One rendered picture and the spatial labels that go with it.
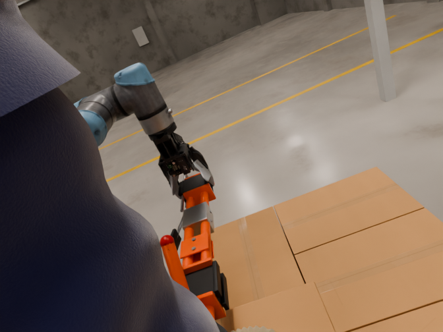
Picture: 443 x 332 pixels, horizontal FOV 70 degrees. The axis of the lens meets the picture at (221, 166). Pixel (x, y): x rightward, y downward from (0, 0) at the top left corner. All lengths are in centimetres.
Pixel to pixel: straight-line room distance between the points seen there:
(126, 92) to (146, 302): 57
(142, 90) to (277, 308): 52
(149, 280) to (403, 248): 131
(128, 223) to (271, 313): 52
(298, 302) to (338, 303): 65
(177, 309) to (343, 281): 116
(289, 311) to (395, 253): 83
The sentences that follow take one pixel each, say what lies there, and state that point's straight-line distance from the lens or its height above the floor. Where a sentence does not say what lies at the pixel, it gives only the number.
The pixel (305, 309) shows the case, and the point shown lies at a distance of 66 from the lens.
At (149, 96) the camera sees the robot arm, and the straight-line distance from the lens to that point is 72.
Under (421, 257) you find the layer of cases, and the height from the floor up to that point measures 54.
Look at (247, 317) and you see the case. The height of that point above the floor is 107.
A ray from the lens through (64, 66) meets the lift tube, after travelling 17.
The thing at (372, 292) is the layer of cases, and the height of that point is 54.
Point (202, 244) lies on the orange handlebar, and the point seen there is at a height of 122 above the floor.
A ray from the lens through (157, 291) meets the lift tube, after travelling 21.
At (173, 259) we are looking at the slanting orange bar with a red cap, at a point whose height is 130.
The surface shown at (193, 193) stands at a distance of 82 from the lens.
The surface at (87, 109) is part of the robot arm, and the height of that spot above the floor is 153.
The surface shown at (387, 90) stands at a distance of 391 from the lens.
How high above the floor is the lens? 161
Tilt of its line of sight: 26 degrees down
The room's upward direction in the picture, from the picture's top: 24 degrees counter-clockwise
